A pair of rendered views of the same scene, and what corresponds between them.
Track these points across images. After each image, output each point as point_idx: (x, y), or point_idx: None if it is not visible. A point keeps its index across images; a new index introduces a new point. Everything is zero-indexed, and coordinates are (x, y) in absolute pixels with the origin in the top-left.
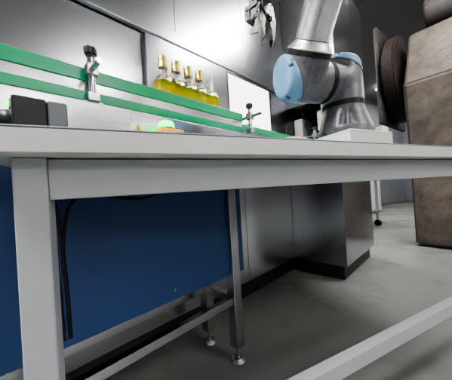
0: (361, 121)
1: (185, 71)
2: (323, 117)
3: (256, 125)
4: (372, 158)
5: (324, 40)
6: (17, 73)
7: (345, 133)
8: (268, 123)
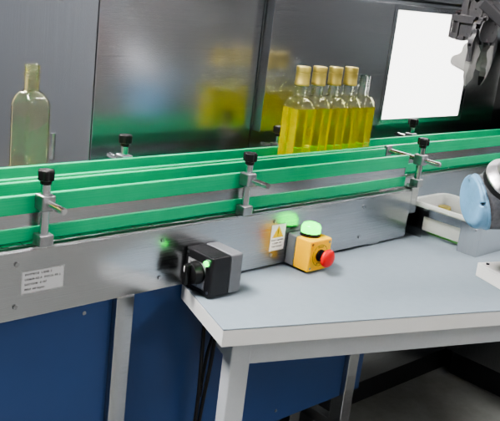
0: None
1: (331, 76)
2: None
3: (432, 99)
4: None
5: None
6: (190, 203)
7: None
8: (457, 88)
